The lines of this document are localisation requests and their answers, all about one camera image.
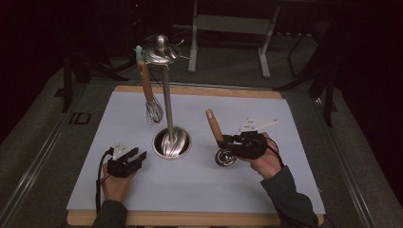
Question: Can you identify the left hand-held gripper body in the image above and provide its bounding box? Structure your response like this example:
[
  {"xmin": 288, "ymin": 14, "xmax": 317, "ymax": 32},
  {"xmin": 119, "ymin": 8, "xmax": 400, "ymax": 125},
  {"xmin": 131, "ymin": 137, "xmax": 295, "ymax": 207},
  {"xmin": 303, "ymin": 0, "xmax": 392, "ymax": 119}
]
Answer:
[{"xmin": 106, "ymin": 140, "xmax": 144, "ymax": 179}]

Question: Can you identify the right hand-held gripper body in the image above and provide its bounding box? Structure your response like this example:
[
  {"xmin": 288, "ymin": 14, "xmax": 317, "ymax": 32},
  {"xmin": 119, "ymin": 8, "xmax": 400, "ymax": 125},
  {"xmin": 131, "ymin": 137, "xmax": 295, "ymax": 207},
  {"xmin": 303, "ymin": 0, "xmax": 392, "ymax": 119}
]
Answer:
[{"xmin": 232, "ymin": 117, "xmax": 279, "ymax": 161}]

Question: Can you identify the steel utensil stand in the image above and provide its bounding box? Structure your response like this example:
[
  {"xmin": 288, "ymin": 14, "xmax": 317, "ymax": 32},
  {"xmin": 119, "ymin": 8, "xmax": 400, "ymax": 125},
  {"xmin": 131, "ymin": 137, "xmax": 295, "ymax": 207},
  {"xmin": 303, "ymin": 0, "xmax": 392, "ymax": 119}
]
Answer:
[{"xmin": 141, "ymin": 33, "xmax": 193, "ymax": 161}]

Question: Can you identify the small mesh strainer wooden handle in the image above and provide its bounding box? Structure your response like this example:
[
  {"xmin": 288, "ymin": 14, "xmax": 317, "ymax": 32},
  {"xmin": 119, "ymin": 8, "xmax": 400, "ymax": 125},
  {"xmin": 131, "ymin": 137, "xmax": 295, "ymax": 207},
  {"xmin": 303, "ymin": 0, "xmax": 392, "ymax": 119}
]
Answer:
[{"xmin": 138, "ymin": 60, "xmax": 162, "ymax": 115}]

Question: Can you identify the whisk with mint green handle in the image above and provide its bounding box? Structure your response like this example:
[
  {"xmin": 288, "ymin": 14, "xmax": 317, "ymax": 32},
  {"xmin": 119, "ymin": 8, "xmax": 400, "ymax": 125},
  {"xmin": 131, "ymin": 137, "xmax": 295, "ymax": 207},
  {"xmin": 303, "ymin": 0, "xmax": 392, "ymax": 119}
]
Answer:
[{"xmin": 134, "ymin": 45, "xmax": 165, "ymax": 125}]

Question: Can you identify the person's left hand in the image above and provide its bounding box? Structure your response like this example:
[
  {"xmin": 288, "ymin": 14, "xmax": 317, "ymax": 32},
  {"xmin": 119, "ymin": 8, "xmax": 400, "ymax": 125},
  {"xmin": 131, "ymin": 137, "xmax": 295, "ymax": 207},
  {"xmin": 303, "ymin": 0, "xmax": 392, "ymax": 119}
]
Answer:
[{"xmin": 101, "ymin": 162, "xmax": 138, "ymax": 203}]

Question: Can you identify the person's right hand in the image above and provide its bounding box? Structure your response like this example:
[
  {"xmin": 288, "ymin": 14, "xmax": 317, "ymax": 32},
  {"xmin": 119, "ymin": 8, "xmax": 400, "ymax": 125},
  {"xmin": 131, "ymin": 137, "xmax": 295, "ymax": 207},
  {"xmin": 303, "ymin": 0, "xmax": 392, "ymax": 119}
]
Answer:
[{"xmin": 242, "ymin": 132, "xmax": 285, "ymax": 181}]

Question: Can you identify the white paper sheet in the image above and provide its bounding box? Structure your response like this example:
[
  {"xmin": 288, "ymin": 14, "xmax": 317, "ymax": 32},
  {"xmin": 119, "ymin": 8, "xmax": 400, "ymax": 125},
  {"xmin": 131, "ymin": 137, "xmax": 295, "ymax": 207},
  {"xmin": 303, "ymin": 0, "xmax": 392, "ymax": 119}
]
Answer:
[{"xmin": 66, "ymin": 90, "xmax": 327, "ymax": 216}]

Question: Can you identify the black metal stand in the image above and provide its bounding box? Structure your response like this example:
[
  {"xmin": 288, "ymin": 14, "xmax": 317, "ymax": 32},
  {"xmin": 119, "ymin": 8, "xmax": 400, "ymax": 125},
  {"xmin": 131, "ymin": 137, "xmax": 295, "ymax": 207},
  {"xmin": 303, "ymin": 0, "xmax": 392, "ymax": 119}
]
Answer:
[
  {"xmin": 273, "ymin": 18, "xmax": 339, "ymax": 128},
  {"xmin": 61, "ymin": 47, "xmax": 130, "ymax": 114}
]

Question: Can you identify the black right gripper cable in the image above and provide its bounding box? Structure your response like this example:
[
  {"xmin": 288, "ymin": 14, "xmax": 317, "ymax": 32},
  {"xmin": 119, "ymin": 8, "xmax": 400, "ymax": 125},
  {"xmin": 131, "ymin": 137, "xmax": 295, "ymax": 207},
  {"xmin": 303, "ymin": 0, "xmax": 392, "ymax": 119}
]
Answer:
[{"xmin": 264, "ymin": 136, "xmax": 285, "ymax": 169}]

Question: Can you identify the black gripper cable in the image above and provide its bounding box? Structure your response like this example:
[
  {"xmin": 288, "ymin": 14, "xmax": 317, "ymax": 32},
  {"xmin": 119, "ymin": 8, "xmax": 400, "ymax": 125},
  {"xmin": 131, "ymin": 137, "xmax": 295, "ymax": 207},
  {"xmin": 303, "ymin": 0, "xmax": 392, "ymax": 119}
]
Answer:
[
  {"xmin": 95, "ymin": 147, "xmax": 114, "ymax": 214},
  {"xmin": 264, "ymin": 136, "xmax": 285, "ymax": 169}
]

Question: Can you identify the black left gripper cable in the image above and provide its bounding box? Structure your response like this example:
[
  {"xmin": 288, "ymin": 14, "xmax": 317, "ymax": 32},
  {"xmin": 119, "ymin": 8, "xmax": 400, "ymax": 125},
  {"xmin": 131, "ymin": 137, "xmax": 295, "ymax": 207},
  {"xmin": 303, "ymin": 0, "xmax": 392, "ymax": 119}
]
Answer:
[{"xmin": 95, "ymin": 147, "xmax": 114, "ymax": 214}]

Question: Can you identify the grey metal frame stand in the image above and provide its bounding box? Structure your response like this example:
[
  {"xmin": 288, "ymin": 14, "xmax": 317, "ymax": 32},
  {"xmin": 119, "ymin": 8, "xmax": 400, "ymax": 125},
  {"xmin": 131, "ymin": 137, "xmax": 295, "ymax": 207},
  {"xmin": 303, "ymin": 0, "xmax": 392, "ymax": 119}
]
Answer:
[{"xmin": 187, "ymin": 0, "xmax": 281, "ymax": 80}]

